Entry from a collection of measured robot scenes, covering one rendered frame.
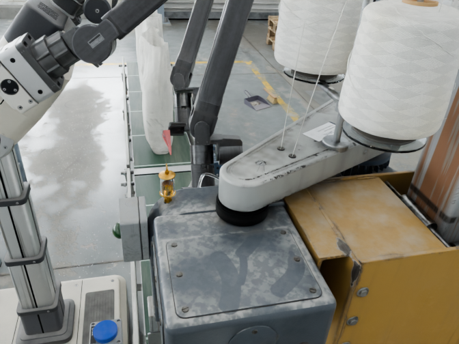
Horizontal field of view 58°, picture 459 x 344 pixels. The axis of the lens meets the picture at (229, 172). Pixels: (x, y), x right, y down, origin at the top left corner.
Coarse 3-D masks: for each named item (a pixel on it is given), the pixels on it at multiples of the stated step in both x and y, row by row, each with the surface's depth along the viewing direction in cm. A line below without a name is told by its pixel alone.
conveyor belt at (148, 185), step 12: (144, 180) 247; (156, 180) 248; (180, 180) 249; (144, 192) 236; (156, 192) 237; (144, 264) 189; (144, 276) 183; (144, 288) 177; (144, 300) 172; (144, 312) 167
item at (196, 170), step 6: (192, 168) 100; (198, 168) 98; (210, 168) 99; (192, 174) 100; (198, 174) 98; (192, 180) 100; (198, 180) 99; (204, 180) 98; (210, 180) 99; (192, 186) 100; (204, 186) 98
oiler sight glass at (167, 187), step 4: (160, 180) 70; (164, 180) 69; (168, 180) 69; (172, 180) 70; (160, 184) 71; (164, 184) 70; (168, 184) 70; (172, 184) 70; (164, 188) 70; (168, 188) 70; (172, 188) 71; (164, 192) 71; (168, 192) 71; (172, 192) 71; (168, 196) 71
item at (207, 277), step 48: (192, 192) 74; (192, 240) 64; (240, 240) 64; (288, 240) 65; (192, 288) 56; (240, 288) 56; (288, 288) 57; (192, 336) 52; (240, 336) 54; (288, 336) 57
